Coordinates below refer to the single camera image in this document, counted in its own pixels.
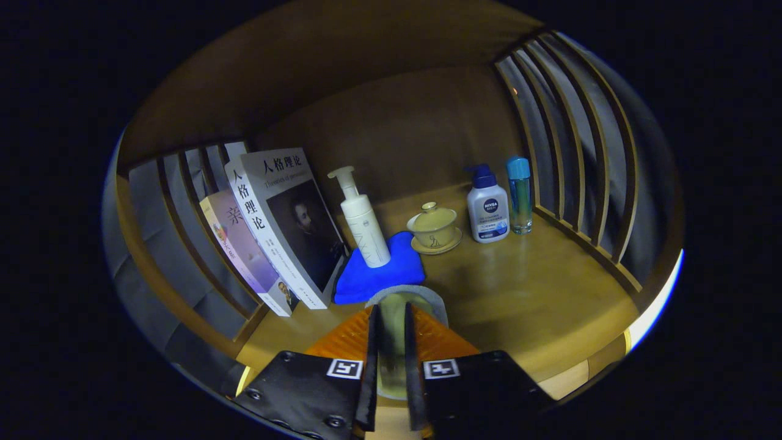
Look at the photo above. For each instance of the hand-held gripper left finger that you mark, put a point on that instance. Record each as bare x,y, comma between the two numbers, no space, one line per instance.
374,366

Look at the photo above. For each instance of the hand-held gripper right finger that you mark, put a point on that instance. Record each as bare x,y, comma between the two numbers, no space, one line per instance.
412,366

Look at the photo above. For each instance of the wooden countertop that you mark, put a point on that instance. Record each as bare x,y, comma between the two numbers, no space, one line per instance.
519,287

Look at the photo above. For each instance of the wooden cabinet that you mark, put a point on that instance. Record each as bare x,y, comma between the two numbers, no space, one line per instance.
397,122

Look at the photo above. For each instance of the blue folded cloth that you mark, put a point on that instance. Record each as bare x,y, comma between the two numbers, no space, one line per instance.
391,278

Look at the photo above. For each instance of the yellow lidded teacup with saucer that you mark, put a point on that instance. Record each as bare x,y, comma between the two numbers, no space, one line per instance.
434,226

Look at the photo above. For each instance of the white bottle with blue pump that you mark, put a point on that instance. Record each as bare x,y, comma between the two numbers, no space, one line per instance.
487,214

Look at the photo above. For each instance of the purple book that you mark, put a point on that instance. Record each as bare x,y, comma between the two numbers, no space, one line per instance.
244,250

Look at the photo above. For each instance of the thick white and black book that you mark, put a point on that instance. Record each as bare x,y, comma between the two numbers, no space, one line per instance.
287,208

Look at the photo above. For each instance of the clear bottle with teal cap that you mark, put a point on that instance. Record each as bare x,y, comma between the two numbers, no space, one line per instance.
519,195

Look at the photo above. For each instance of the thin white book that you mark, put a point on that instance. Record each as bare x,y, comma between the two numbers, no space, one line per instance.
237,151

